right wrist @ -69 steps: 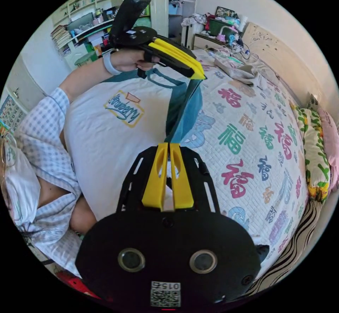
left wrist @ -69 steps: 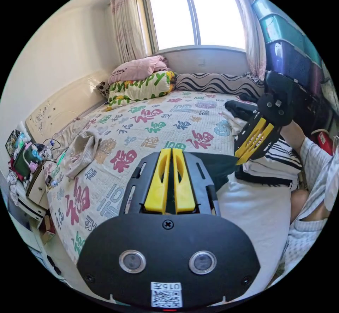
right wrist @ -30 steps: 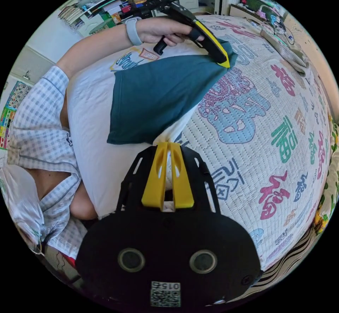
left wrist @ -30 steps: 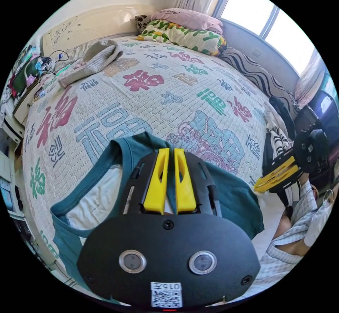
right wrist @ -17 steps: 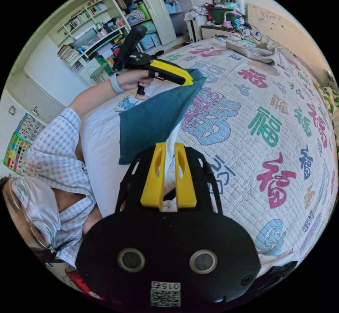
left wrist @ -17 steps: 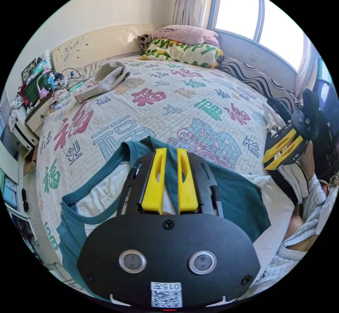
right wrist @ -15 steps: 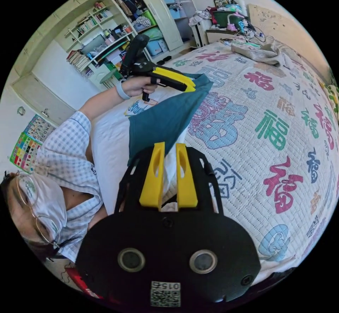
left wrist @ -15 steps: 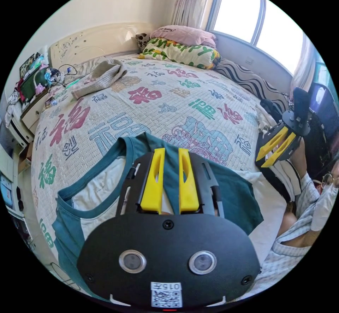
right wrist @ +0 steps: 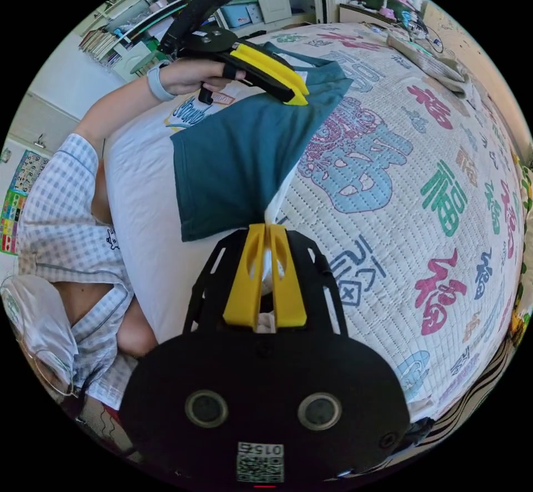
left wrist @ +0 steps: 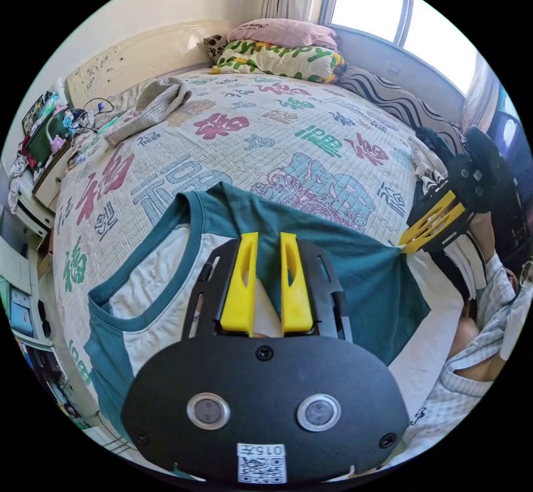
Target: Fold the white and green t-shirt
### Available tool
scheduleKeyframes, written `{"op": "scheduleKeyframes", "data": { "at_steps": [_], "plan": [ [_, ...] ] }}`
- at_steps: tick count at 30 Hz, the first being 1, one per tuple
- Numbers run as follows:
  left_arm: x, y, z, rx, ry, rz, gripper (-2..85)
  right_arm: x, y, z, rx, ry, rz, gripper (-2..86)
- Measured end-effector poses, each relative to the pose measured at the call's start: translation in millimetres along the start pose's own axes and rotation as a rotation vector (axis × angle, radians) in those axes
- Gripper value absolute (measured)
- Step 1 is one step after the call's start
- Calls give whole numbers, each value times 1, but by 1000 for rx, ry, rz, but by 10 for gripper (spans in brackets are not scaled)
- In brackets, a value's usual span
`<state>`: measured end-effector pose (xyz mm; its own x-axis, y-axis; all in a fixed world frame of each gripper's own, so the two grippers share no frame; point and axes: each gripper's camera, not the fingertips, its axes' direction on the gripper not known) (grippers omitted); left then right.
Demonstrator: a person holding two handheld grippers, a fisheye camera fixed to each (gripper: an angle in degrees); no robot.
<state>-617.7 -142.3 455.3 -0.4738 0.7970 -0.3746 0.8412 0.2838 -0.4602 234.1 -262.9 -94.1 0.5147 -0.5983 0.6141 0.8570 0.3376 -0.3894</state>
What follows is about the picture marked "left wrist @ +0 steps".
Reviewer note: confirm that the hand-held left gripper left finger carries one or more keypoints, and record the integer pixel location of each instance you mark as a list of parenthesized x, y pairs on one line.
[(240, 292)]

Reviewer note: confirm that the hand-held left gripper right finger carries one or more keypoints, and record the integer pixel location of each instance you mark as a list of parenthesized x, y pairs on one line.
[(295, 292)]

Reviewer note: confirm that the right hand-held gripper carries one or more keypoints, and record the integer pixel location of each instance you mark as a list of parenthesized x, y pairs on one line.
[(485, 167)]

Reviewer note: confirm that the white and green t-shirt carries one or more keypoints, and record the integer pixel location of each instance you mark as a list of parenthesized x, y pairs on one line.
[(333, 250)]

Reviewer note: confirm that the person's right forearm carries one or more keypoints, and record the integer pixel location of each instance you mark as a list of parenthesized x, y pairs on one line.
[(499, 275)]

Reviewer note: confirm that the person's right hand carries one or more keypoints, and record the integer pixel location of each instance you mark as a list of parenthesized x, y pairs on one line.
[(468, 263)]

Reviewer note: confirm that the pile of clothes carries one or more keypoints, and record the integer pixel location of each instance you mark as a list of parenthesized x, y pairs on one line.
[(429, 154)]

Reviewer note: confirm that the wavy striped rolled blanket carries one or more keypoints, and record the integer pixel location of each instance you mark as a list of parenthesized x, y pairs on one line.
[(395, 100)]

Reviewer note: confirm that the bed with printed quilt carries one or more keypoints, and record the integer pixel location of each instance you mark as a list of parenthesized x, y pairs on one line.
[(270, 134)]

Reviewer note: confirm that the person's body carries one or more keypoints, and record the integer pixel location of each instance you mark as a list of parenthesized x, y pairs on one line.
[(454, 396)]

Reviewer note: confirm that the grey sweater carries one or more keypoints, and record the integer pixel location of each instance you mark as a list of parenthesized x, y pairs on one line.
[(154, 109)]

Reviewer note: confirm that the white shelf with clutter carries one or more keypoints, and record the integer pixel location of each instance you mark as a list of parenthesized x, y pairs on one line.
[(29, 333)]

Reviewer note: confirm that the window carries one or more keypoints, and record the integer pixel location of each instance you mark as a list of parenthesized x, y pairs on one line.
[(374, 9)]

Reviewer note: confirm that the cream pillow with green print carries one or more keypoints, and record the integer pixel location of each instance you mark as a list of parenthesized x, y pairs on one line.
[(283, 61)]

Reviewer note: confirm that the white nightstand with clutter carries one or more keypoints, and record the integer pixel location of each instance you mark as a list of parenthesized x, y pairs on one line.
[(46, 154)]

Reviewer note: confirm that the dark spotted cushion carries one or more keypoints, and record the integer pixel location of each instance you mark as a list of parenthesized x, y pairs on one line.
[(214, 48)]

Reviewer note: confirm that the pink pillow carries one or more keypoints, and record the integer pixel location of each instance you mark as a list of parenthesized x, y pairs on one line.
[(279, 31)]

